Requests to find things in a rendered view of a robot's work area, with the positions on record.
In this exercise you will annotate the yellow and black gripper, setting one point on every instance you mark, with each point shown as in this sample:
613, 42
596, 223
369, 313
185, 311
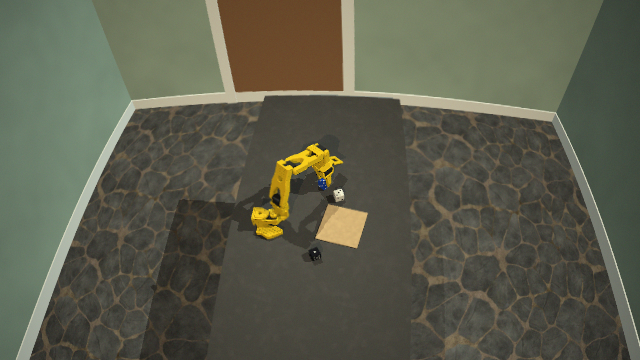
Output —
325, 171

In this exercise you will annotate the black die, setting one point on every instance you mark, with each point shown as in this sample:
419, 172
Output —
314, 254

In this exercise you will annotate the white die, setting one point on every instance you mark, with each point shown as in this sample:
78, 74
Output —
338, 195

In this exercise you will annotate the tan square mat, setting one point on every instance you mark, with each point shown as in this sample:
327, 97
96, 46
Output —
342, 226

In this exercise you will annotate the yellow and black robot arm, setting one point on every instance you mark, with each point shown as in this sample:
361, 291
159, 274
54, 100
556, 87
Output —
314, 154

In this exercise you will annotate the blue die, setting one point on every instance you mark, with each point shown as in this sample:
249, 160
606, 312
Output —
322, 184

